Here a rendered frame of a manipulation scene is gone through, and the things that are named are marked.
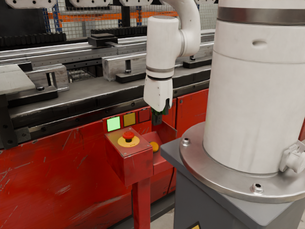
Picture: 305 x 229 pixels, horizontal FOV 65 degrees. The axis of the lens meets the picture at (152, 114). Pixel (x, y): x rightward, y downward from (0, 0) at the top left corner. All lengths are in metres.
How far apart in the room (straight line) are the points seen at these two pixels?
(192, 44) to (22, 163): 0.68
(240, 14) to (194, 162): 0.19
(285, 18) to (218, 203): 0.22
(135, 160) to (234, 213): 0.50
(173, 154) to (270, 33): 0.20
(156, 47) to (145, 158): 0.35
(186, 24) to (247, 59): 0.47
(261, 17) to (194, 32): 0.45
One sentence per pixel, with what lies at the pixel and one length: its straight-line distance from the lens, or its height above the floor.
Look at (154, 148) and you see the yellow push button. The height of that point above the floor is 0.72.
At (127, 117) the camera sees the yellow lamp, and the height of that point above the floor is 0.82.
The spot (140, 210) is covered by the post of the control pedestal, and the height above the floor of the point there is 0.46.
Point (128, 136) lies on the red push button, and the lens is 0.77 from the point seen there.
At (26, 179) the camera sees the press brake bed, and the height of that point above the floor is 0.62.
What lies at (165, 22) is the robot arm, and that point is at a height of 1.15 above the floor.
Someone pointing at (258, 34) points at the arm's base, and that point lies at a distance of 0.26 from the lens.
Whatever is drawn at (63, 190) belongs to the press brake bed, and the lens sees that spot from 1.08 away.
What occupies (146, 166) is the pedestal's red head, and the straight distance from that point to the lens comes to 0.80.
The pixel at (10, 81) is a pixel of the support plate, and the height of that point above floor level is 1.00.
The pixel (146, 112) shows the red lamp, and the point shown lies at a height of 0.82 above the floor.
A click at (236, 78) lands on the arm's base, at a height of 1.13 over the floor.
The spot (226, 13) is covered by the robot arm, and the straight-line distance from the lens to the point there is 0.28.
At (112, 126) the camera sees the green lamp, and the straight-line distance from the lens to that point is 0.85.
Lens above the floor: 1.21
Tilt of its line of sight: 26 degrees down
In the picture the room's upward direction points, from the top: straight up
